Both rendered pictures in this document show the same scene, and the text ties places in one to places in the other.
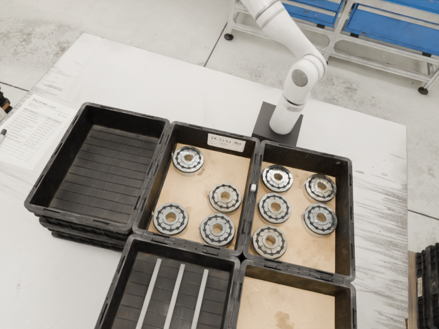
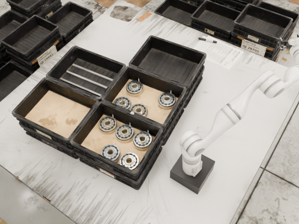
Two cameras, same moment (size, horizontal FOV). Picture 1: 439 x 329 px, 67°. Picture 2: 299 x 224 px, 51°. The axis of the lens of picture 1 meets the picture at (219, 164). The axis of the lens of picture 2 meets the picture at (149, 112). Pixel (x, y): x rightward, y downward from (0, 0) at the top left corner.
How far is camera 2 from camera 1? 148 cm
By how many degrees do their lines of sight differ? 57
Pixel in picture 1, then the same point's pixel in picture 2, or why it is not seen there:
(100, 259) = not seen: hidden behind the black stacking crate
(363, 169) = not seen: outside the picture
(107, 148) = (185, 70)
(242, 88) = (245, 166)
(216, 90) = (243, 147)
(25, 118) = (224, 49)
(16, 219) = not seen: hidden behind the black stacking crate
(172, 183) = (156, 93)
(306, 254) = (96, 142)
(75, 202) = (156, 58)
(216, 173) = (156, 114)
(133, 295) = (107, 73)
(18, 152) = (202, 48)
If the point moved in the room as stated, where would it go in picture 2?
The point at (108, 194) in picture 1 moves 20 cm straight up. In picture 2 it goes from (157, 69) to (156, 45)
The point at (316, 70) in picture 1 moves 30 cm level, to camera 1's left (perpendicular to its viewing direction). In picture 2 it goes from (184, 139) to (206, 90)
